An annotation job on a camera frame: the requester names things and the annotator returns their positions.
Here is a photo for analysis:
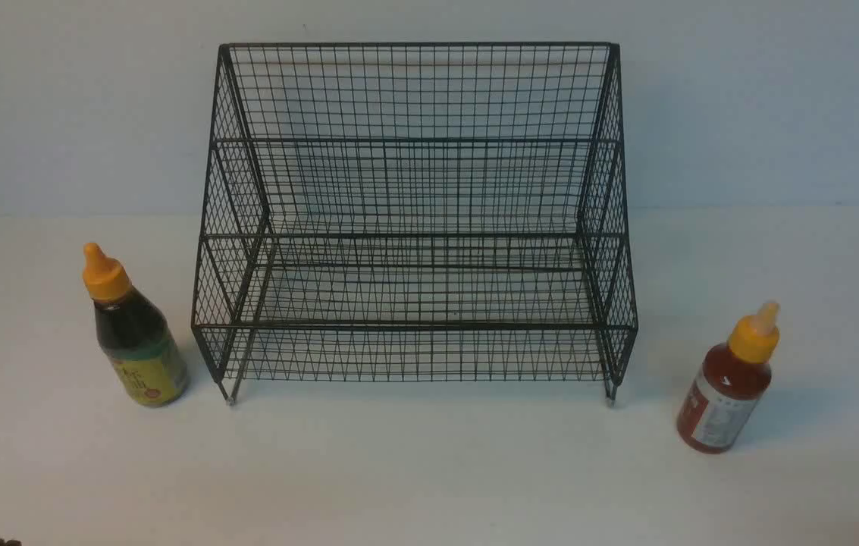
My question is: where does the red chili sauce bottle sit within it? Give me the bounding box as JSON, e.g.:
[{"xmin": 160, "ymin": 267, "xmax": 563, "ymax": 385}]
[{"xmin": 676, "ymin": 300, "xmax": 780, "ymax": 453}]

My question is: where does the black wire mesh shelf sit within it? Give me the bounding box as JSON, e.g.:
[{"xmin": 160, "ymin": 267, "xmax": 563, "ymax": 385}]
[{"xmin": 191, "ymin": 41, "xmax": 638, "ymax": 404}]

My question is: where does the dark soy sauce bottle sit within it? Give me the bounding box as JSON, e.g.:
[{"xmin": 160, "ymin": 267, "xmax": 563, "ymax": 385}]
[{"xmin": 82, "ymin": 243, "xmax": 190, "ymax": 408}]

